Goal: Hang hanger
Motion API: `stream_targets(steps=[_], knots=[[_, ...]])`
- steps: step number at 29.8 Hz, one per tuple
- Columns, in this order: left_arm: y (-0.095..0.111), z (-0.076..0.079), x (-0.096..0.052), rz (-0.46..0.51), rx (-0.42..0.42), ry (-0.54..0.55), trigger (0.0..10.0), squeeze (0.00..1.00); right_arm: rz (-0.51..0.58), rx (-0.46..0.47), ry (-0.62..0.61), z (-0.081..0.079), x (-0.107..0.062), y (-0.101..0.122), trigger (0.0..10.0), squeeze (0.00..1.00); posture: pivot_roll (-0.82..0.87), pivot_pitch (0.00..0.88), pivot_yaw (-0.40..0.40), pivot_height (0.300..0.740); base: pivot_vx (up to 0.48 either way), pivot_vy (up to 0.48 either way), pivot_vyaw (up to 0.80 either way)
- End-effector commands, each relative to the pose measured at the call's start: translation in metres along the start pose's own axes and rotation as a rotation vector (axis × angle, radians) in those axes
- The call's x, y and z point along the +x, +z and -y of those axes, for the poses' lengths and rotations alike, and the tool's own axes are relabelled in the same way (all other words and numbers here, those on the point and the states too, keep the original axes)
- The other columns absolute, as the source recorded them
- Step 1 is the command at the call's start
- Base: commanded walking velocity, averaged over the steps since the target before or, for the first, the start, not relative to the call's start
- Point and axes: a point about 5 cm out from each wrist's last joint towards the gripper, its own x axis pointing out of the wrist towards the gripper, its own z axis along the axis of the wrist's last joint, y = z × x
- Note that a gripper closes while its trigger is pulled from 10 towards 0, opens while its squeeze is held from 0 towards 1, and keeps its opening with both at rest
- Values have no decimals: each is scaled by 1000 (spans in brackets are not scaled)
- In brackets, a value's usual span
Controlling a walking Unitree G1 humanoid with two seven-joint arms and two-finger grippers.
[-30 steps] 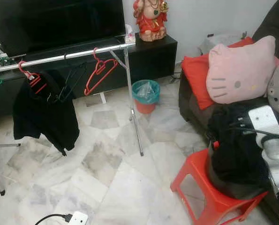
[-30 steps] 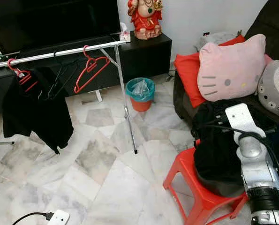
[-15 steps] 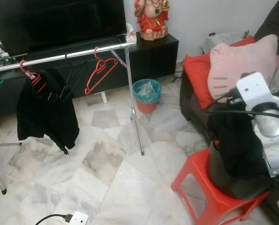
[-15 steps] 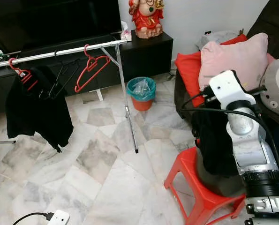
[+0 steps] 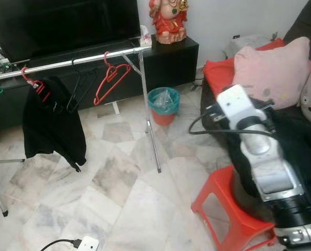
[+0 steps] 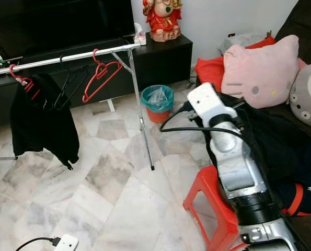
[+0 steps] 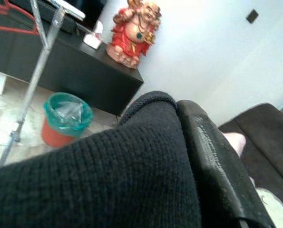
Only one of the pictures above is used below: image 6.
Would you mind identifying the dark grey plastic hanger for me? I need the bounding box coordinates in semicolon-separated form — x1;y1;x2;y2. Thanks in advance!
55;55;90;110

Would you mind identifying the black shirt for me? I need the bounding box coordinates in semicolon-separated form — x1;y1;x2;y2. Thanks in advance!
197;93;311;215
11;73;80;170

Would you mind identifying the red plastic hanger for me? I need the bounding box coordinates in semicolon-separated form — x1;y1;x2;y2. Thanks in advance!
9;64;42;100
82;49;123;104

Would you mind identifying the silver metal clothes rack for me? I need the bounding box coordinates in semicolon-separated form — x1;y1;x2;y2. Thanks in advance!
0;42;156;215

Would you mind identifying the black flat television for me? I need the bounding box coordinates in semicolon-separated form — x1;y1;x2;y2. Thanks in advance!
0;0;136;59

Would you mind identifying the orange bin with green bag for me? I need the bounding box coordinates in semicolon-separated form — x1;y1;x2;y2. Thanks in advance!
141;85;175;124

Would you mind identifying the white tissue box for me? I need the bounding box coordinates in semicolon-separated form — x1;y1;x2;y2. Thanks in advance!
133;22;147;45

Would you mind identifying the black TV console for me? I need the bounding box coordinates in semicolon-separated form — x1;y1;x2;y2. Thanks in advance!
0;32;193;113

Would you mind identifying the red robed figurine statue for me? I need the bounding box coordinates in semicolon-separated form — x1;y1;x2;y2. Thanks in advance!
142;0;183;42

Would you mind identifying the red cushion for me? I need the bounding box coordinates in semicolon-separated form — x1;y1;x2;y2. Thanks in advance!
194;36;276;87

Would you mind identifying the red plastic stool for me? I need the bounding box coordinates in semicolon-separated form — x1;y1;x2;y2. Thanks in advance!
183;165;302;251

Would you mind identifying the grey cloth covered table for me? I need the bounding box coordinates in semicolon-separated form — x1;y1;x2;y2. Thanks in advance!
218;32;266;55

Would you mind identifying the pink cat face pillow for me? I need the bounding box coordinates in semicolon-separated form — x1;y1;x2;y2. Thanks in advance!
221;35;302;109

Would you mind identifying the grey plush pillow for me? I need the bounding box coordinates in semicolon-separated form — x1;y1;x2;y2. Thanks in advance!
289;64;311;130

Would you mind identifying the dark brown sofa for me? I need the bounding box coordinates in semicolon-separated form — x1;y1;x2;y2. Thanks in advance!
194;0;311;251

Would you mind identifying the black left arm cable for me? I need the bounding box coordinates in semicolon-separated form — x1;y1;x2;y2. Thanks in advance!
15;236;62;251

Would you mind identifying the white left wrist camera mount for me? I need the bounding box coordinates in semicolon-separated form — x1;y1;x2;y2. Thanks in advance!
55;234;78;251

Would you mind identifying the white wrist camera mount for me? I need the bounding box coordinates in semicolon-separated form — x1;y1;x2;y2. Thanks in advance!
55;234;78;251
187;82;237;129

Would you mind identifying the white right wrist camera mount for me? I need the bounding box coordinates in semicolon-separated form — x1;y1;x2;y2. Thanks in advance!
187;82;237;129

